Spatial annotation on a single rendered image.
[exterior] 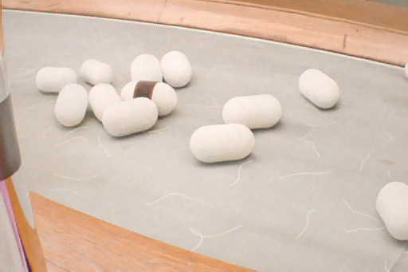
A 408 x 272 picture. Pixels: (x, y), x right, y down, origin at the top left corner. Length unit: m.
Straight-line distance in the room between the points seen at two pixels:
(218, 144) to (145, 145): 0.05
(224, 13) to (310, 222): 0.30
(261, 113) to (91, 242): 0.16
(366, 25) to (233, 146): 0.23
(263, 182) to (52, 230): 0.13
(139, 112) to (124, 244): 0.14
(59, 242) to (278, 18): 0.35
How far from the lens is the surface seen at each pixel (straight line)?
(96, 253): 0.24
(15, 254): 0.18
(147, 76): 0.42
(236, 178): 0.33
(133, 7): 0.61
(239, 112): 0.36
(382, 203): 0.29
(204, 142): 0.33
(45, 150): 0.37
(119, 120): 0.36
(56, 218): 0.26
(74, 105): 0.38
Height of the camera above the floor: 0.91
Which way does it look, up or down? 26 degrees down
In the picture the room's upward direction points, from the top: 1 degrees counter-clockwise
